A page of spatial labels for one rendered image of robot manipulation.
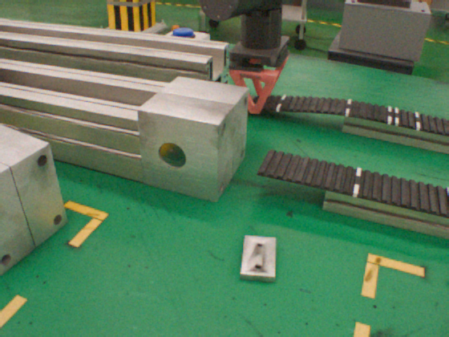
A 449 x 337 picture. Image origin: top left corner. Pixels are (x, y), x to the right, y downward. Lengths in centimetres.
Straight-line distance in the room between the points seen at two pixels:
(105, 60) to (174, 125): 30
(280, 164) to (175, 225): 13
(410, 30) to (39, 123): 78
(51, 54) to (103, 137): 31
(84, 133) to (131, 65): 20
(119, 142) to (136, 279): 16
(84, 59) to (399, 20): 66
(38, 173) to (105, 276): 11
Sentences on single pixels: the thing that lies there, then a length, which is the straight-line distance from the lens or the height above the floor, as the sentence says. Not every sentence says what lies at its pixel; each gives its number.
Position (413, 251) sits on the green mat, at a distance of 44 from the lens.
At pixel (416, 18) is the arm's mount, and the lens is 99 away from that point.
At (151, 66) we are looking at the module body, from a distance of 65.
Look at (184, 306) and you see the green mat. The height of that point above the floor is 78.
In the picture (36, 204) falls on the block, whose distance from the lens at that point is 41.
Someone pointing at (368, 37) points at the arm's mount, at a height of 82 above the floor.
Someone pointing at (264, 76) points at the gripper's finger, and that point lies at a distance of 57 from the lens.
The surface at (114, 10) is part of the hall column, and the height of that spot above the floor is 23.
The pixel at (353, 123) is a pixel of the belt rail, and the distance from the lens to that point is 62.
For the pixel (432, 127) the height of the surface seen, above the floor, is 81.
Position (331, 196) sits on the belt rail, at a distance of 44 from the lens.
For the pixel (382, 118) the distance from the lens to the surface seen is 60.
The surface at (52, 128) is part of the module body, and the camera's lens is 52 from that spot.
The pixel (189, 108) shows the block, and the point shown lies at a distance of 43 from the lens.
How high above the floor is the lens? 106
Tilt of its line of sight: 34 degrees down
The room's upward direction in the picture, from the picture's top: 2 degrees clockwise
